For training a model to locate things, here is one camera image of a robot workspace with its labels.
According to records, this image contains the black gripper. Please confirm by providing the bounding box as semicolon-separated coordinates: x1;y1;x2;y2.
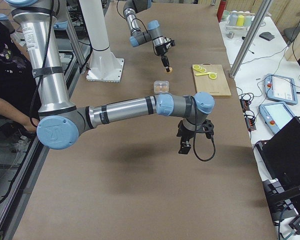
154;43;170;70
176;119;200;154

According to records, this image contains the brown egg carried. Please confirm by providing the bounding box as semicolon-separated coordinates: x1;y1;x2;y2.
166;67;173;74

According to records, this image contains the clear plastic egg box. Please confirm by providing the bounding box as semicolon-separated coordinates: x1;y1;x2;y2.
153;80;170;94

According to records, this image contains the yellow plastic knife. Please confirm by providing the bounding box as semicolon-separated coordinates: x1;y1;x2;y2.
195;72;209;76

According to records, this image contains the lemon slice single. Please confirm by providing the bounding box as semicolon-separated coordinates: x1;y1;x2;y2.
208;72;218;80

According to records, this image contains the wooden cutting board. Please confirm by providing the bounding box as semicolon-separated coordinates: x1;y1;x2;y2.
191;64;232;97

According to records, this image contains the black power strip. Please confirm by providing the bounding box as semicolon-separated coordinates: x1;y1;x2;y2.
240;97;256;132

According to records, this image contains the small metal cup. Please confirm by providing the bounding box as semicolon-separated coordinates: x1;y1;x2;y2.
227;31;235;39

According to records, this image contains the light blue cup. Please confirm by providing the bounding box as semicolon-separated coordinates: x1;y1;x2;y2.
228;13;238;26

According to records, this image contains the clear cup rack tray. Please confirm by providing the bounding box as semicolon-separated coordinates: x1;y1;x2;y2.
225;21;250;31

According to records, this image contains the yellow cup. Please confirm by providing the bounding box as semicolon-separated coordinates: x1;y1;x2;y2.
236;15;245;27

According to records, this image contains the blue teach pendant near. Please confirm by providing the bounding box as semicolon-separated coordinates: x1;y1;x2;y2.
259;101;295;134

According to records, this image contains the blue teach pendant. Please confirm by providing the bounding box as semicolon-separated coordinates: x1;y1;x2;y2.
264;74;298;105
259;101;295;134

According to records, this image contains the black monitor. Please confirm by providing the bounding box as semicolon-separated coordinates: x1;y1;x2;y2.
256;116;300;215

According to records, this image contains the black square pad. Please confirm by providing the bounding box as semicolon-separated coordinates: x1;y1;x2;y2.
259;31;275;41

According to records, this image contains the blue teach pendant far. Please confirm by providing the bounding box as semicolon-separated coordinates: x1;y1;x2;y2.
264;74;298;105

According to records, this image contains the person in black shirt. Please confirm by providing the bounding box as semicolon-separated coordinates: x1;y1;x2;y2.
0;22;41;132

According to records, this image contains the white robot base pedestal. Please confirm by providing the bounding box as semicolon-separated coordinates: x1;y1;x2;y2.
81;0;125;83

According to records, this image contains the aluminium frame post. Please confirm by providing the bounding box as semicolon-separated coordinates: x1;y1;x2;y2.
229;0;273;79

